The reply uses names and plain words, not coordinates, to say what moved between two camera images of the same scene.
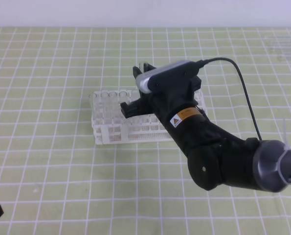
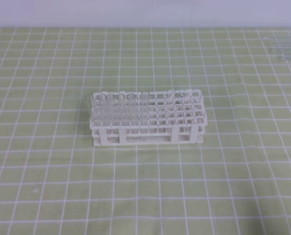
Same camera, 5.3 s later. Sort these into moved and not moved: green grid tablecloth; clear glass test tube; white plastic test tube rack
Moved: clear glass test tube
Not moved: white plastic test tube rack; green grid tablecloth
